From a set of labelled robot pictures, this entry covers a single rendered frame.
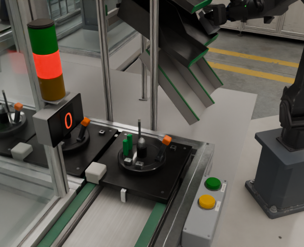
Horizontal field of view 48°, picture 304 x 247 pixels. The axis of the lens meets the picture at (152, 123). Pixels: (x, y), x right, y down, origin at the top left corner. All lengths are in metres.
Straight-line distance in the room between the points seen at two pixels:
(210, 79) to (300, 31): 3.65
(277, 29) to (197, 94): 3.79
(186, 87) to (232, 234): 0.51
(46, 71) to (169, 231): 0.45
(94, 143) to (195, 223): 0.42
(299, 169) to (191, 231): 0.33
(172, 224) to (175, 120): 0.62
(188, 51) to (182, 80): 0.14
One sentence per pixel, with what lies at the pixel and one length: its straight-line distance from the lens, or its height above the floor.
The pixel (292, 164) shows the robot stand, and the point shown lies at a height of 1.06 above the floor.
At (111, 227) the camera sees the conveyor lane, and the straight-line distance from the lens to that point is 0.90.
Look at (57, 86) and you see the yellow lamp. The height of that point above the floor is 1.29.
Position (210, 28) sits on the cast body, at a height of 1.25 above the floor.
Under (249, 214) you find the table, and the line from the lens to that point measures 1.03.
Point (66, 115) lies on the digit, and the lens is 0.75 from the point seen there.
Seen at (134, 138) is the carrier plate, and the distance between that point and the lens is 1.08.
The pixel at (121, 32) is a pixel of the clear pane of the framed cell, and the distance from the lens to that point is 2.10.
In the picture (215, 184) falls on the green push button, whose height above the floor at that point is 0.97.
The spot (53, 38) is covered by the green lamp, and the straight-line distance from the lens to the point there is 0.68.
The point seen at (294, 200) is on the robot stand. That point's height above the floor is 0.90.
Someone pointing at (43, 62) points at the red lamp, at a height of 1.34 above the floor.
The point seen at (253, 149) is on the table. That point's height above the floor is 0.86.
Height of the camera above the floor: 1.61
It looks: 34 degrees down
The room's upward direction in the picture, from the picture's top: straight up
